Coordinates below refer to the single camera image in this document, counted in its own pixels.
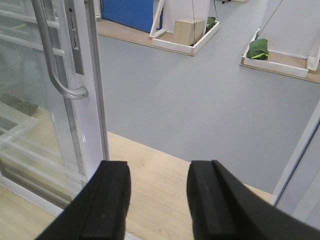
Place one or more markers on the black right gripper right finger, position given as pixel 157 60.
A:
pixel 222 208

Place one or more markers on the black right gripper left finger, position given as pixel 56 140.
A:
pixel 99 211

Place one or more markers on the white framed glass sliding door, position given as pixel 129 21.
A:
pixel 53 132

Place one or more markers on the silver door lock plate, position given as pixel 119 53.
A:
pixel 74 38

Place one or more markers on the blue door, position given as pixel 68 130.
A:
pixel 137 14

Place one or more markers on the light wooden floor platform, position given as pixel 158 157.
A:
pixel 158 206

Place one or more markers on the green sandbag on far platform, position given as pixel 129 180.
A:
pixel 258 49

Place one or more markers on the distant wooden box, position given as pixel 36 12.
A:
pixel 188 31

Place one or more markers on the white wooden base frame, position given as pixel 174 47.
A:
pixel 162 39

